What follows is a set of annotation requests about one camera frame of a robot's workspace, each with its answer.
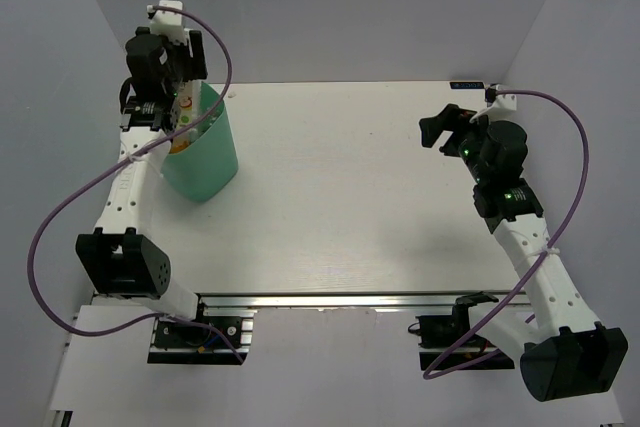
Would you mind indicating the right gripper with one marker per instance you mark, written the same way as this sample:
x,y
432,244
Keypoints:
x,y
451,119

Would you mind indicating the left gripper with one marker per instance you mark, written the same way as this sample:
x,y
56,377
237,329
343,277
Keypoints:
x,y
195,66

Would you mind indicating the large clear bottle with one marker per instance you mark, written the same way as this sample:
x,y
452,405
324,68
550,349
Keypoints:
x,y
188,100

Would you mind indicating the orange juice bottle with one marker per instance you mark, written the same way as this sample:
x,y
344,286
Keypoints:
x,y
175,148

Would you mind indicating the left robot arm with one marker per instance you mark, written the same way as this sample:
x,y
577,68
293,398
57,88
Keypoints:
x,y
120,256

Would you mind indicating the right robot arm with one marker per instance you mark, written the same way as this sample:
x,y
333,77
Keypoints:
x,y
566,351

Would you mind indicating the green plastic bin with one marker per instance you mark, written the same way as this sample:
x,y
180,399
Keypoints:
x,y
204,168

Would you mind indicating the black table logo sticker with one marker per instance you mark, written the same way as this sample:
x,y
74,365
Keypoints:
x,y
466,85

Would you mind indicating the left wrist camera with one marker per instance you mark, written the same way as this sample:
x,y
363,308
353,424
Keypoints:
x,y
168,23

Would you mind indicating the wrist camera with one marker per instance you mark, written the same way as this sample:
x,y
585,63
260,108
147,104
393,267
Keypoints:
x,y
498,106
168,23

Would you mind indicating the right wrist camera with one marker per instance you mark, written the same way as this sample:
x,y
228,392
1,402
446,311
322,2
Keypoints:
x,y
498,106

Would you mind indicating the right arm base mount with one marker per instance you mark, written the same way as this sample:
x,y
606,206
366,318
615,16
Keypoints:
x,y
435,334

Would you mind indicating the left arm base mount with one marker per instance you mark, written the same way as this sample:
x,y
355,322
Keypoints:
x,y
177,344

